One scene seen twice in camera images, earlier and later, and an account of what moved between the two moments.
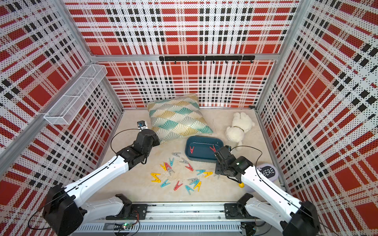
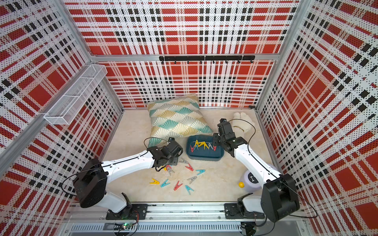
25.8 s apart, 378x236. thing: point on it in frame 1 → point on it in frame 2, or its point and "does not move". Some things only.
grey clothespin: [170, 170] does not move
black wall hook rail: [201, 58] does not move
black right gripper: [217, 169] → [216, 136]
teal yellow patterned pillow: [178, 117] does not move
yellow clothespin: [208, 173] → [202, 143]
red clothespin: [190, 167] does not move
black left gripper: [156, 142] → [175, 161]
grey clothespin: [193, 180] does not move
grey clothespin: [184, 161] does not move
